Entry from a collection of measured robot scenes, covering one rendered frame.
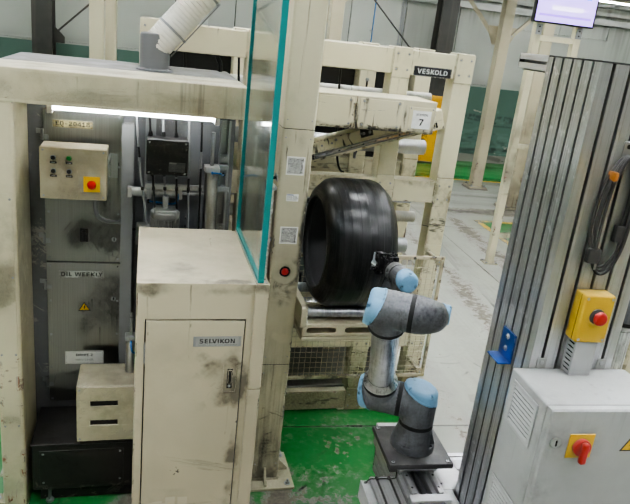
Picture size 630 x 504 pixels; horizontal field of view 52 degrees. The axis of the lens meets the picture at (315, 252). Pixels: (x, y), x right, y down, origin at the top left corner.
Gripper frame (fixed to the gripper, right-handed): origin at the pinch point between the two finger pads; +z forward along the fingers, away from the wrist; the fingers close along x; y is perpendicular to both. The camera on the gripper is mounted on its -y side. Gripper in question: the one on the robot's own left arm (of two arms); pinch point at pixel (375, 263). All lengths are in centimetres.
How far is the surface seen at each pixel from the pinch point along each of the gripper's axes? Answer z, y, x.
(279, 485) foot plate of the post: 28, -114, 26
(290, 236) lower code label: 20.0, 5.8, 30.6
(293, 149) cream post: 16, 42, 33
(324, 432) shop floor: 69, -112, -6
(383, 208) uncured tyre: 8.6, 20.7, -4.4
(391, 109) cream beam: 41, 60, -16
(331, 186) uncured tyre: 21.4, 27.0, 14.4
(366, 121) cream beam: 41, 54, -5
